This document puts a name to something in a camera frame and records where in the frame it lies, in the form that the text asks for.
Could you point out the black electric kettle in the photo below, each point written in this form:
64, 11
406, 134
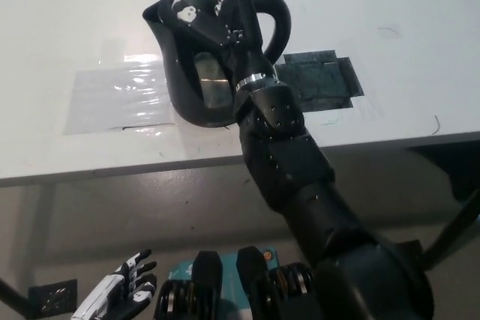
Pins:
176, 72

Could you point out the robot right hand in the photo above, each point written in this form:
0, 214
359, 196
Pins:
243, 27

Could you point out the clear plastic sheet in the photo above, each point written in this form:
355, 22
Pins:
105, 99

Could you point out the black table leg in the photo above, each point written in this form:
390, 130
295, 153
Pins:
452, 230
9, 292

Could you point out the black tape patch on table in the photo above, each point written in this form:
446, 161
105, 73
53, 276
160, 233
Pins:
330, 80

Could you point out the black table underframe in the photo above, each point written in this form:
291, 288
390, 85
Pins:
450, 166

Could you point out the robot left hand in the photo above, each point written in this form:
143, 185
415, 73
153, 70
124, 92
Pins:
116, 293

